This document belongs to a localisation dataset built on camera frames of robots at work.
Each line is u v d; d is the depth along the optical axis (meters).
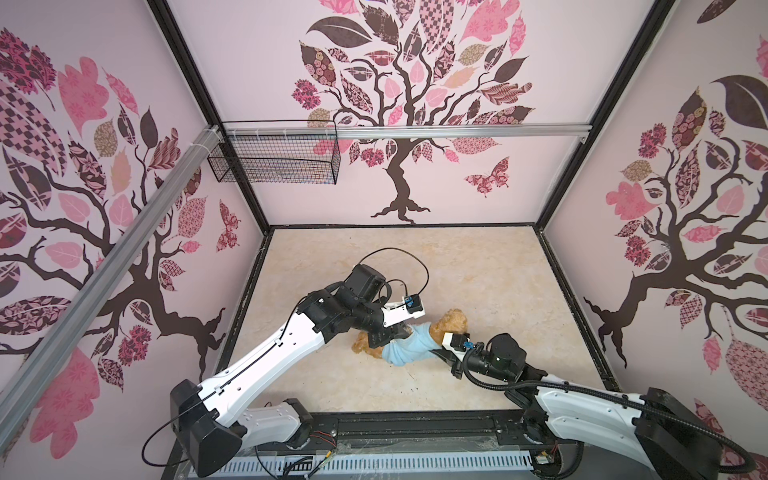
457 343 0.62
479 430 0.74
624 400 0.47
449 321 0.69
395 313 0.59
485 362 0.66
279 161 1.22
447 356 0.68
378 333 0.61
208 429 0.37
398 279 0.59
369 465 0.70
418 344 0.70
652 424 0.43
